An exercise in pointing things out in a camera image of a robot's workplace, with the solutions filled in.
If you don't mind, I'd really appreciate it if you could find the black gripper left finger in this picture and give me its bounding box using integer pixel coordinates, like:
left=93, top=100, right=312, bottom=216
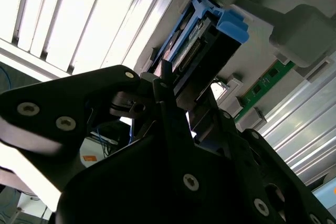
left=0, top=60, right=203, bottom=193

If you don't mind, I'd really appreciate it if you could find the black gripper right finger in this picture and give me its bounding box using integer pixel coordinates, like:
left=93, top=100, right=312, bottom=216
left=188, top=87, right=336, bottom=224

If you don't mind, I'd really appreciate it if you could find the hard disk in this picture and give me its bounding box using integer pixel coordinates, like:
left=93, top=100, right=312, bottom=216
left=146, top=0, right=249, bottom=104

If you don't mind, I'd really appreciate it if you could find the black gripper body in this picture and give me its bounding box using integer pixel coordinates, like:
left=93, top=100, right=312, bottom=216
left=54, top=133, right=266, bottom=224

